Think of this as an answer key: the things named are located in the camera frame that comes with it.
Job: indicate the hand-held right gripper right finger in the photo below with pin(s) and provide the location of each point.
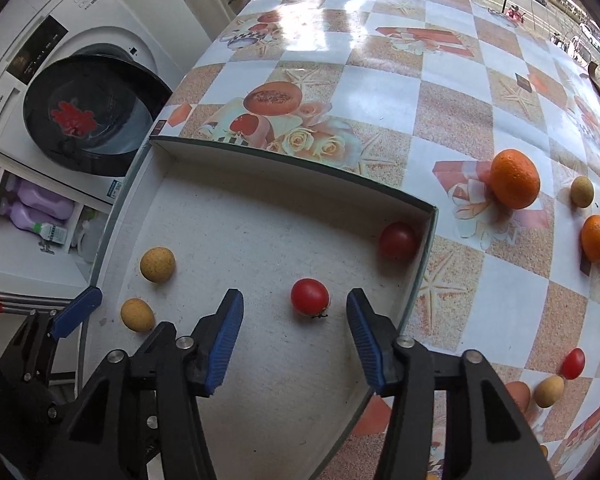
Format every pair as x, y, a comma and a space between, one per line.
366, 342

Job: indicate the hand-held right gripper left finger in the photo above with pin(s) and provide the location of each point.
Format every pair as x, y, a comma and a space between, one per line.
224, 342

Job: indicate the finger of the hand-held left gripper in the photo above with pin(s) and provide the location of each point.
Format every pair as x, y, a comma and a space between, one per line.
75, 310

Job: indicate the red cherry tomato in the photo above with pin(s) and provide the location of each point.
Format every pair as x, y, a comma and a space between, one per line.
573, 363
399, 241
309, 297

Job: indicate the white cardboard box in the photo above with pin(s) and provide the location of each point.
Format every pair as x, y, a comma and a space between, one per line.
260, 270

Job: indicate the tan longan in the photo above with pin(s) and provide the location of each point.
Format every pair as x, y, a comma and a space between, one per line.
157, 264
549, 391
581, 191
137, 314

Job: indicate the white storage shelf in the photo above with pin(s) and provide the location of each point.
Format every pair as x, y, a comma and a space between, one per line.
25, 265

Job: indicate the clear plastic jug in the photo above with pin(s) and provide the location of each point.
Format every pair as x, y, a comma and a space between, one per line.
91, 239

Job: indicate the white bottle green cap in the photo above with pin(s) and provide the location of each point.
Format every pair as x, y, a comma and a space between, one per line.
52, 233

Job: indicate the purple detergent bottle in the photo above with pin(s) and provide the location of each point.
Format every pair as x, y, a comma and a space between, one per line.
27, 220
42, 196

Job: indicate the large orange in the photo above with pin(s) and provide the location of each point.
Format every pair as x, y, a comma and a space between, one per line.
514, 178

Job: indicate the small orange tangerine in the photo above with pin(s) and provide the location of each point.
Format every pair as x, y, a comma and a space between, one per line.
597, 238

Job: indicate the printed checkered tablecloth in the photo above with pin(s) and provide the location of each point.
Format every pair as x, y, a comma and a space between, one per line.
380, 85

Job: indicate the white washing machine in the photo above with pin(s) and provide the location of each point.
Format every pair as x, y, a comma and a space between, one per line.
95, 35

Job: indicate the red scooter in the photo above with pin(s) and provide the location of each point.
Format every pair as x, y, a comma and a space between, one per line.
514, 13

